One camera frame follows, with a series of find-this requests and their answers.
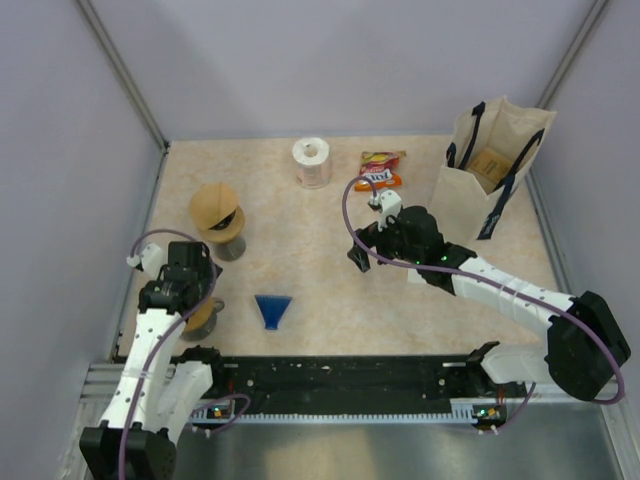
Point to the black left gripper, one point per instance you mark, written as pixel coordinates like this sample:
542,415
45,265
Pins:
205,275

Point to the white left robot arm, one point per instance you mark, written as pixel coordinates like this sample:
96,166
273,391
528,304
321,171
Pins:
136,437

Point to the grey slotted cable duct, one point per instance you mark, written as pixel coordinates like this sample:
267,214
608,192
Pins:
456,413

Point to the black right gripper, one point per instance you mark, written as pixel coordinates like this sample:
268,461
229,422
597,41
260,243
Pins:
372,237

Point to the white toilet paper roll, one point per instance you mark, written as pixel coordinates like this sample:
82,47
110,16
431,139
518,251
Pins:
313,163

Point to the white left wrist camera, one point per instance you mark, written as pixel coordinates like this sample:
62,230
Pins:
149,260

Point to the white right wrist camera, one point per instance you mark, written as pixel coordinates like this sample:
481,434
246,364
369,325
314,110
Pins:
388,204

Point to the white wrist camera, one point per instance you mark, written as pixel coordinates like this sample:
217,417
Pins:
149,260
388,204

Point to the brown box in bag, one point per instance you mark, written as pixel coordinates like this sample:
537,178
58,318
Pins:
489,167

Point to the glass pitcher with handle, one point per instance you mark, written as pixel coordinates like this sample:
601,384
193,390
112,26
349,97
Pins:
203,321

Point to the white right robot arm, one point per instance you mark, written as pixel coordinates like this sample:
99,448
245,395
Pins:
580,345

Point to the cream canvas tote bag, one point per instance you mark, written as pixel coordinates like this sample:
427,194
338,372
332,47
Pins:
493,147

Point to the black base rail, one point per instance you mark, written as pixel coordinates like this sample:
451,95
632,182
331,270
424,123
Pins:
346,384

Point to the brown paper coffee filter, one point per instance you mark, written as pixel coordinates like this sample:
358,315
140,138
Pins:
211,203

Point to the orange snack bag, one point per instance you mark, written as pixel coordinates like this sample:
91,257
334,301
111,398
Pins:
381,167

